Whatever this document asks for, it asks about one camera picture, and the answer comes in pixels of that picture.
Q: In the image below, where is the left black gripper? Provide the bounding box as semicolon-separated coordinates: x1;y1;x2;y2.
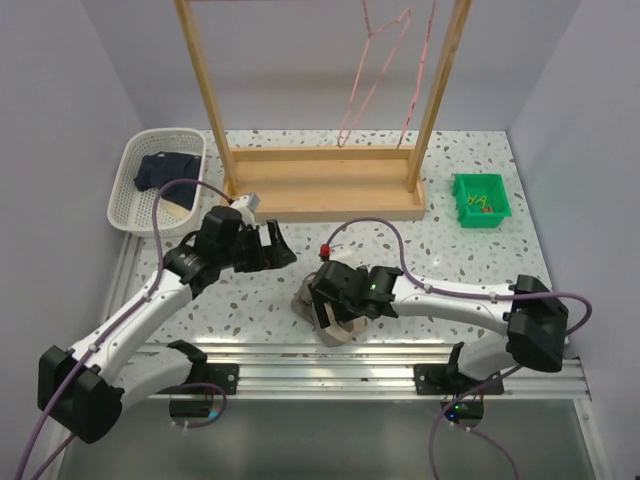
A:
218;219;296;273

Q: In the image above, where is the grey beige underwear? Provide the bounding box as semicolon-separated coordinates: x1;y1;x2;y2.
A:
291;274;367;347

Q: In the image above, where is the navy blue underwear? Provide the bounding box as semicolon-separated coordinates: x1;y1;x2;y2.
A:
134;152;201;210

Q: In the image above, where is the pink wire hanger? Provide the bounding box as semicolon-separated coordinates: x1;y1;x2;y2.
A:
396;0;439;149

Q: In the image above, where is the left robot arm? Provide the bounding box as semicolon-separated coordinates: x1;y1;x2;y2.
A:
37;206;297;444

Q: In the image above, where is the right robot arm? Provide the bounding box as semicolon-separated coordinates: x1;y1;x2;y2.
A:
292;260;568;395

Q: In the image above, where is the wooden clothes rack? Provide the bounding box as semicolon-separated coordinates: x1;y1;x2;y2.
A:
174;1;472;222

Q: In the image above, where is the white plastic basket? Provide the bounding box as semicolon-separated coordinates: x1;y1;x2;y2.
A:
107;128;207;237

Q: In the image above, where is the green plastic bin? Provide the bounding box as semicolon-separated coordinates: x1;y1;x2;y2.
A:
452;173;512;229

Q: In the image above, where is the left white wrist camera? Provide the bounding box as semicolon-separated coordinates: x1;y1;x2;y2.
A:
230;193;260;226

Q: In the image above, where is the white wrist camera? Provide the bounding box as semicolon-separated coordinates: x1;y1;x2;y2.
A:
319;244;353;263
230;193;260;226

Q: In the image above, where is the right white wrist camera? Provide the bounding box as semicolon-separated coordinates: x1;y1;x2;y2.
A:
319;244;353;263

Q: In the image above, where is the aluminium rail base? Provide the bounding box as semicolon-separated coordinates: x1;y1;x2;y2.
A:
115;341;589;406

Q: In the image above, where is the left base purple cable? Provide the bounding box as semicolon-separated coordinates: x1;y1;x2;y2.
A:
169;380;229;432

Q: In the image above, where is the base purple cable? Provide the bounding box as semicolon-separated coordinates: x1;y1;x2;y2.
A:
169;380;229;432
449;389;521;480

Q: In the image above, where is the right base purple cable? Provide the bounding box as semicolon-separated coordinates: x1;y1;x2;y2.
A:
449;389;521;480

